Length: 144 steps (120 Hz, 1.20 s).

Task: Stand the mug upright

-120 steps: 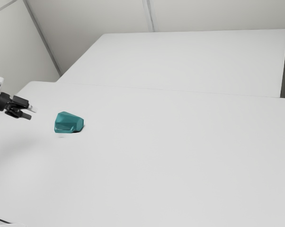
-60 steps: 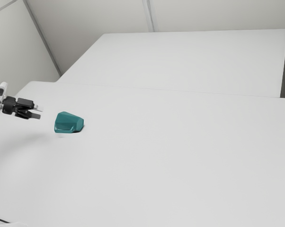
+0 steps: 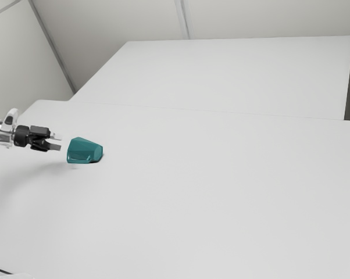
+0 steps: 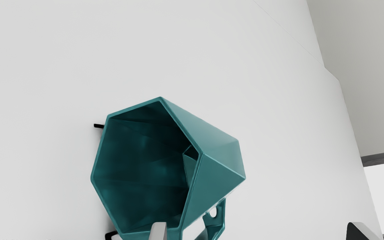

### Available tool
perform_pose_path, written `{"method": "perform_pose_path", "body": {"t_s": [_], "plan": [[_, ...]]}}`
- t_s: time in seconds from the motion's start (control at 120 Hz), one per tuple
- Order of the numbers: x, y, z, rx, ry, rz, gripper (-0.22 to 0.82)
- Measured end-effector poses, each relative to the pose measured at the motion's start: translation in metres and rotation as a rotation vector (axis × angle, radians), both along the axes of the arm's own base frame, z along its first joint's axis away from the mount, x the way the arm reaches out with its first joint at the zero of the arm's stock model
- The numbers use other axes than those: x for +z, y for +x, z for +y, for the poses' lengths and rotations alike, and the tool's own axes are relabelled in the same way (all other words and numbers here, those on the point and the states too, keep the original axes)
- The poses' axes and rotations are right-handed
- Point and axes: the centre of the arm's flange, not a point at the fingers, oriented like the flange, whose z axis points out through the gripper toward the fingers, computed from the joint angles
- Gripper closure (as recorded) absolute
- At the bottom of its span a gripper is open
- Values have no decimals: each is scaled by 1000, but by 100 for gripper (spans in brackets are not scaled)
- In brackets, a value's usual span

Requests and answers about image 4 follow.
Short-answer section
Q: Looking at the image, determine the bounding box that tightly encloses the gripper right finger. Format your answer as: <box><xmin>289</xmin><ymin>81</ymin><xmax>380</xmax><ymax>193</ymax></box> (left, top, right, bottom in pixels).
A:
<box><xmin>346</xmin><ymin>222</ymin><xmax>384</xmax><ymax>240</ymax></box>

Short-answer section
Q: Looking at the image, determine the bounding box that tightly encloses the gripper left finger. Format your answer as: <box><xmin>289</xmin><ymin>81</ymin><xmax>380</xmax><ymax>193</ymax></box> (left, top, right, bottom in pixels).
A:
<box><xmin>149</xmin><ymin>222</ymin><xmax>168</xmax><ymax>240</ymax></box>

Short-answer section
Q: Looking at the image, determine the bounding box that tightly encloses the teal faceted mug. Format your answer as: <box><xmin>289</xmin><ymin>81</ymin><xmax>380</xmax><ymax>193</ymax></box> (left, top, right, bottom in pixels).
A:
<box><xmin>90</xmin><ymin>96</ymin><xmax>246</xmax><ymax>240</ymax></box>

